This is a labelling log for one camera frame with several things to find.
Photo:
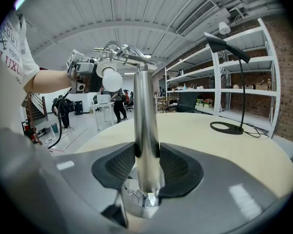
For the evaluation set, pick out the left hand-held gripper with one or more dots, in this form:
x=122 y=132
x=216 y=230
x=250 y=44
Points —
x=83 y=67

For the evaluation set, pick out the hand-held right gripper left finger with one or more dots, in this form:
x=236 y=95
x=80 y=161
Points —
x=112 y=172

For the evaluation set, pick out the black office chair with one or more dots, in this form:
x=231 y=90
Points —
x=185 y=102

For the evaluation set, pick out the black desk lamp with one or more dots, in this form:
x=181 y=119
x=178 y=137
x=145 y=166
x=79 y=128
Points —
x=219 y=44

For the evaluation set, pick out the person's left forearm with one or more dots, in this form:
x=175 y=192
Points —
x=48 y=82

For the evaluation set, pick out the ceiling air conditioner unit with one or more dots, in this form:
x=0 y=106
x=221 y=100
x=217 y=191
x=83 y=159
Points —
x=197 y=16

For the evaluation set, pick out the potted red flowers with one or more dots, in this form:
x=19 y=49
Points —
x=208 y=102

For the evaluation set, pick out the black computer tower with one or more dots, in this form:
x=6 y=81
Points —
x=78 y=107

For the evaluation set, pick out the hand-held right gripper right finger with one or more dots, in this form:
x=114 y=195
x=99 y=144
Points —
x=185 y=172

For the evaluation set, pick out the white metal shelf unit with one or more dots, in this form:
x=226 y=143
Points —
x=258 y=57
x=193 y=77

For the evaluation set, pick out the wooden rack cart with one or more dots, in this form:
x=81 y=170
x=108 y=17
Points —
x=164 y=105

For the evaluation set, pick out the silver metal lamp stand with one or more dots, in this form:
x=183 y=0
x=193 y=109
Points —
x=146 y=130

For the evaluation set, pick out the teal cone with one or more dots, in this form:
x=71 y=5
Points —
x=184 y=86

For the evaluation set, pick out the amber bottle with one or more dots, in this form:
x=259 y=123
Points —
x=268 y=84

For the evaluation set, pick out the white office table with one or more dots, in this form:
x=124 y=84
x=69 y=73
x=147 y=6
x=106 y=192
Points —
x=102 y=106

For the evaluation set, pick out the wooden staircase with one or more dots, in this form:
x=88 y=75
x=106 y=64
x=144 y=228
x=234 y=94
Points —
x=37 y=108

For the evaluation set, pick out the person's white printed shirt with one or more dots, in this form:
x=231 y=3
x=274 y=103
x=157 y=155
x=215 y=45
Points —
x=12 y=57

